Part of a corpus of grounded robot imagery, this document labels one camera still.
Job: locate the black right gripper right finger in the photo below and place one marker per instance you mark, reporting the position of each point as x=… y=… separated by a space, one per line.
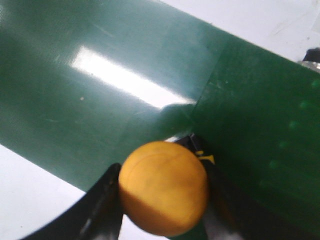
x=233 y=215

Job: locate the yellow mushroom push button switch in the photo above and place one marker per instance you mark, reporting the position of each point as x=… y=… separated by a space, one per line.
x=164 y=187

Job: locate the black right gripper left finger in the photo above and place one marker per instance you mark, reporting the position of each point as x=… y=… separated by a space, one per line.
x=97 y=215

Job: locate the steel conveyor end roller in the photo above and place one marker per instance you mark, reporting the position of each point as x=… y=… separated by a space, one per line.
x=314 y=66

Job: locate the green conveyor belt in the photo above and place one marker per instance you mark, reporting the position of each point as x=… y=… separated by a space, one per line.
x=85 y=82

